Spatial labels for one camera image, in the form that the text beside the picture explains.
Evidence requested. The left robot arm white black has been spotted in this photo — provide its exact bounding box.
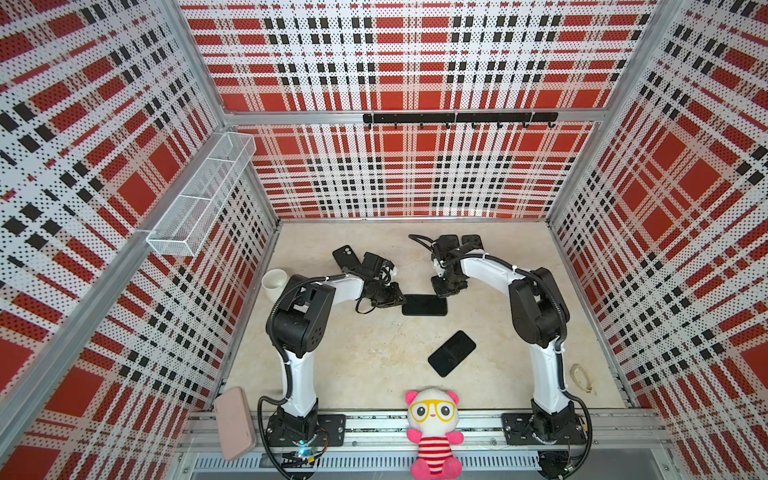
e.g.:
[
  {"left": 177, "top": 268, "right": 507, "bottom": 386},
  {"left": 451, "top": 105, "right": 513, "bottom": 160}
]
[{"left": 265, "top": 247, "right": 405, "bottom": 419}]

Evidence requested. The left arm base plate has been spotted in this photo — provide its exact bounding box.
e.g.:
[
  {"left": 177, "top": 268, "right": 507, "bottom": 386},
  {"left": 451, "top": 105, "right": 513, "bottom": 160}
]
[{"left": 266, "top": 413, "right": 347, "bottom": 448}]

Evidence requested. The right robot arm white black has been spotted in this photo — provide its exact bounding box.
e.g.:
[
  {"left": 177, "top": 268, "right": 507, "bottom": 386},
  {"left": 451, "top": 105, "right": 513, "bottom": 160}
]
[{"left": 426, "top": 234, "right": 572, "bottom": 417}]

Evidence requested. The white mug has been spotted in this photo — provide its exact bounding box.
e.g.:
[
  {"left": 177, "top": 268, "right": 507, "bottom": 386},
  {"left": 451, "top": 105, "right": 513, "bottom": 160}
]
[{"left": 261, "top": 268, "right": 289, "bottom": 303}]

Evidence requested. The pink panda plush toy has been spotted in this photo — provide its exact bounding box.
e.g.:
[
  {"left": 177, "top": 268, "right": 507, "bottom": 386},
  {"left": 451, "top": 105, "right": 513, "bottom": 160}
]
[{"left": 405, "top": 388, "right": 464, "bottom": 479}]

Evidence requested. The black phone case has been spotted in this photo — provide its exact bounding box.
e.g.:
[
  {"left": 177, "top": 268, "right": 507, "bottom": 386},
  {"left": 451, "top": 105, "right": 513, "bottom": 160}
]
[
  {"left": 401, "top": 294, "right": 448, "bottom": 317},
  {"left": 332, "top": 245, "right": 362, "bottom": 274}
]

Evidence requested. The pink phone case at edge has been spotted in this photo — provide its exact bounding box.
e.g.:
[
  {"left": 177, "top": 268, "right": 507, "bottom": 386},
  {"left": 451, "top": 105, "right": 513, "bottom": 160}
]
[{"left": 213, "top": 387, "right": 257, "bottom": 461}]

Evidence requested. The black wall hook rail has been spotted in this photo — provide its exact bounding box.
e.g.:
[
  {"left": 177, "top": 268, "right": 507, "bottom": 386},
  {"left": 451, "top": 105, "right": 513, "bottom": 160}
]
[{"left": 362, "top": 111, "right": 559, "bottom": 126}]

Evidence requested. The black phone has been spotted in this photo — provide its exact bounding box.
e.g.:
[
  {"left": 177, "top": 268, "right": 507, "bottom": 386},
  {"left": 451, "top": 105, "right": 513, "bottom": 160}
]
[
  {"left": 461, "top": 234, "right": 484, "bottom": 250},
  {"left": 428, "top": 330, "right": 476, "bottom": 378}
]

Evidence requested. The white wire mesh basket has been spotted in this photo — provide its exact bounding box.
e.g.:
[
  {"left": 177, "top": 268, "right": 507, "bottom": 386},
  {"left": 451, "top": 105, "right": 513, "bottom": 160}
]
[{"left": 147, "top": 132, "right": 255, "bottom": 257}]

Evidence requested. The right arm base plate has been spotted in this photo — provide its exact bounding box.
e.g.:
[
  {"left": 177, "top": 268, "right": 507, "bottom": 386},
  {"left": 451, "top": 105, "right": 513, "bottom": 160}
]
[{"left": 501, "top": 412, "right": 586, "bottom": 447}]

